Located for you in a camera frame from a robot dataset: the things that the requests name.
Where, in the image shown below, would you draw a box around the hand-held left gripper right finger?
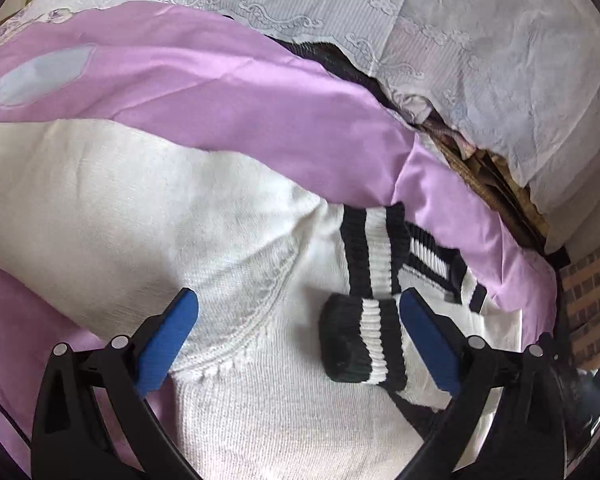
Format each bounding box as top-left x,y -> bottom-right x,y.
399,287 -> 577,480

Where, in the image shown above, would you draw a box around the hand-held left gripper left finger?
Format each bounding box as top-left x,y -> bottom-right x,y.
30,287 -> 201,480

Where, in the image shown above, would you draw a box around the white knit sweater black stripes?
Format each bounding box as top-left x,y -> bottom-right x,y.
0,119 -> 526,480

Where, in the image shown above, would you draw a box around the brown woven mat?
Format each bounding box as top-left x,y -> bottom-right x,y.
417,112 -> 553,253

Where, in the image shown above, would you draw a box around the purple bed sheet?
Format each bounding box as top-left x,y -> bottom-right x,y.
0,1 -> 561,476

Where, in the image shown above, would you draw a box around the dark mesh cloth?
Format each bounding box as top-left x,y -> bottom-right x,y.
224,12 -> 418,123

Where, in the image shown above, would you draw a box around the white lace cloth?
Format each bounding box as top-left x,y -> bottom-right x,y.
45,0 -> 600,256

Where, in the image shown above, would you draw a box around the floral printed sheet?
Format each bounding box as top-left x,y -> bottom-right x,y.
0,6 -> 78,58

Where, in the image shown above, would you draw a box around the black cable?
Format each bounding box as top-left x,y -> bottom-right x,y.
0,386 -> 32,450

